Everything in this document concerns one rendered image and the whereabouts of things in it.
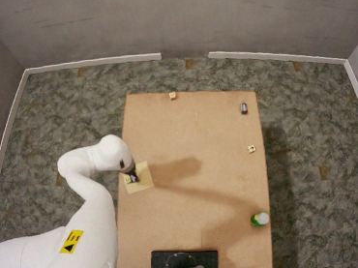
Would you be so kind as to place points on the pale yellow mat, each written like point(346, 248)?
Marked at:
point(146, 179)

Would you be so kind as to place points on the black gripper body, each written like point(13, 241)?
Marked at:
point(130, 172)

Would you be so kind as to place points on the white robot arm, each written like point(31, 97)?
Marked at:
point(90, 240)

